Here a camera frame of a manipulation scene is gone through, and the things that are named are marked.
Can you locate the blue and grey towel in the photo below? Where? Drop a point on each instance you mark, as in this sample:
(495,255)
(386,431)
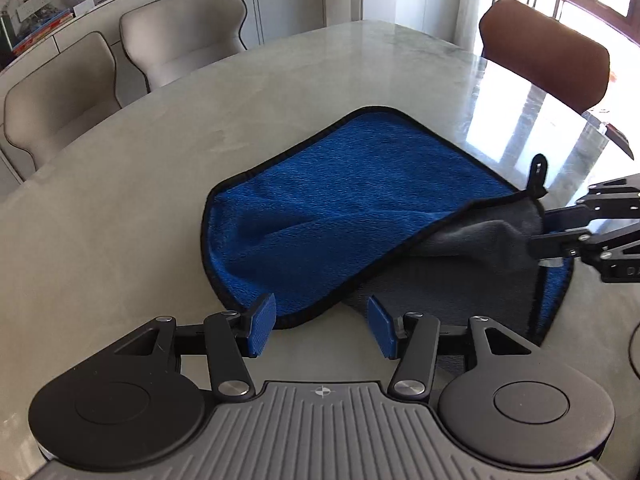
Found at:
(325,195)

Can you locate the brown leather chair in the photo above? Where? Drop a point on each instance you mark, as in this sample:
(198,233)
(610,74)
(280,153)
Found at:
(545,50)

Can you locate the stack of books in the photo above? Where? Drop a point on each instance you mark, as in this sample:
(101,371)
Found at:
(42,27)

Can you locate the white card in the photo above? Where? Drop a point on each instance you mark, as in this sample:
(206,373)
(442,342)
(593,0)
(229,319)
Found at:
(83,7)

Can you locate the beige upholstered chair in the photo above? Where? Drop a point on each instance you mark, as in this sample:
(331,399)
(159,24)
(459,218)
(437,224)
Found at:
(185,30)
(60,95)

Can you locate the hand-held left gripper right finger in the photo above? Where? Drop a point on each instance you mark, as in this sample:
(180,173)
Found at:
(380,327)

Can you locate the white tall cabinet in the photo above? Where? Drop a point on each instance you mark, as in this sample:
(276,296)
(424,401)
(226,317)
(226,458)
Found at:
(430,5)

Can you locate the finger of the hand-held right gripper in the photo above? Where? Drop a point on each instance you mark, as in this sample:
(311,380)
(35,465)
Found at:
(600,206)
(560,246)

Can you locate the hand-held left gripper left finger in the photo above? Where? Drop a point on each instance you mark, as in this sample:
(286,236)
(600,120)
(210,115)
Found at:
(262,324)

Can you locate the dark red flat object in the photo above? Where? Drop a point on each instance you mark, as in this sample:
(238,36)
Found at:
(619,139)

